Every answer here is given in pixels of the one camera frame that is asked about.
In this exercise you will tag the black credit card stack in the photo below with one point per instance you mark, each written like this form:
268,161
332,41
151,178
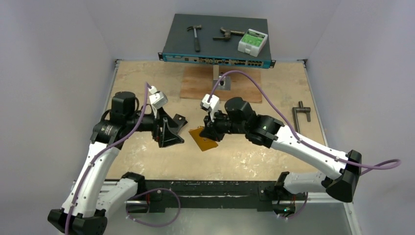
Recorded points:
180,121

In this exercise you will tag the aluminium frame rail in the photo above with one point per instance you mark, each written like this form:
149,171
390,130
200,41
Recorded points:
80,205

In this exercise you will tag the blue network switch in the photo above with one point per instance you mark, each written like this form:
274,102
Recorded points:
179,46

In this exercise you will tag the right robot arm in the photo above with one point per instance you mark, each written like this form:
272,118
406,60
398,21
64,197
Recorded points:
338,172

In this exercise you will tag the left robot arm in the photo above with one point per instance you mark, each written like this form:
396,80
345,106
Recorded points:
116,125

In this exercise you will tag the brass clamp tool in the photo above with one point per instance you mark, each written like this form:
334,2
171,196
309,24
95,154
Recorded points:
227,34

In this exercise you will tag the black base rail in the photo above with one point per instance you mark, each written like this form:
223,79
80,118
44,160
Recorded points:
262,196

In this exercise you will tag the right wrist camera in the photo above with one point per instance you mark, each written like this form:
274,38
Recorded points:
211,105

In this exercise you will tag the orange leather card holder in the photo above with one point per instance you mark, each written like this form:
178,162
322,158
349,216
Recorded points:
203,143

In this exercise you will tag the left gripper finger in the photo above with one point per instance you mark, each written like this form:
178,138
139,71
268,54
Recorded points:
169,135
163,114

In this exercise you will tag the white green electronic box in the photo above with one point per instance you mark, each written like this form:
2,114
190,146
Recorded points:
252,42

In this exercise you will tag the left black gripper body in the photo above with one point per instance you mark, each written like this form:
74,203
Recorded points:
151,123

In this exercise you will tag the small hammer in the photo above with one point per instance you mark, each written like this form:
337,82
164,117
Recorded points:
194,28

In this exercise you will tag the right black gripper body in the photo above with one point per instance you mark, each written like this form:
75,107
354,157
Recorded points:
214,124

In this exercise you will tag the plywood board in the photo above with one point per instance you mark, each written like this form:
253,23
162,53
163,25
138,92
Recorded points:
197,82

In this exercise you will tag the metal stand bracket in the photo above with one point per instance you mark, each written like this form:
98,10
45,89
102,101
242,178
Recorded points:
225,82

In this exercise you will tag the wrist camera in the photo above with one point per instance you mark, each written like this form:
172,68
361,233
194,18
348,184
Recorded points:
157,98
211,105

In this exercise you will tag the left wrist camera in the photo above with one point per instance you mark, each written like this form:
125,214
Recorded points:
157,98

